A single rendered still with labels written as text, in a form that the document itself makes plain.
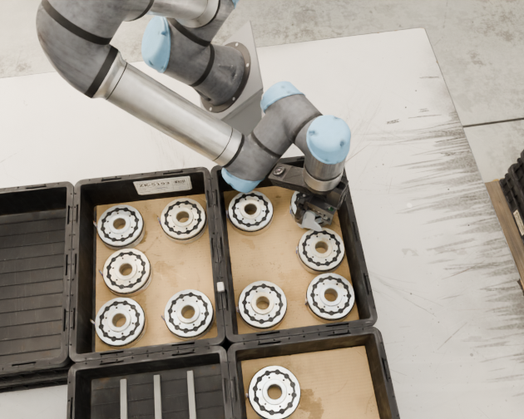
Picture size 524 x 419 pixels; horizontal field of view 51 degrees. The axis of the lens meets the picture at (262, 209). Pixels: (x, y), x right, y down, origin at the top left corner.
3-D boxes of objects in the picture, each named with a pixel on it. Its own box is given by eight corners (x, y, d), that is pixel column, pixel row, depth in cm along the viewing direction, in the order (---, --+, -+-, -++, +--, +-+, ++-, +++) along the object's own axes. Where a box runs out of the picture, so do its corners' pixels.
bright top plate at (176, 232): (160, 200, 126) (160, 199, 126) (204, 197, 127) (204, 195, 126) (161, 240, 122) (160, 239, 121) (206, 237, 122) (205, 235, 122)
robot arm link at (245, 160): (3, 68, 84) (254, 207, 105) (34, 9, 80) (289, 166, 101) (20, 44, 94) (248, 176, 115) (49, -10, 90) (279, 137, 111)
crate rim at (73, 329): (77, 184, 122) (74, 179, 120) (210, 170, 124) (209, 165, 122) (71, 365, 105) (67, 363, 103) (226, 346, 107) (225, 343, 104)
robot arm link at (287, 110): (239, 120, 103) (275, 160, 99) (276, 72, 98) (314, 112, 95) (262, 124, 110) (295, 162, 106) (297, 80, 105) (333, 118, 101)
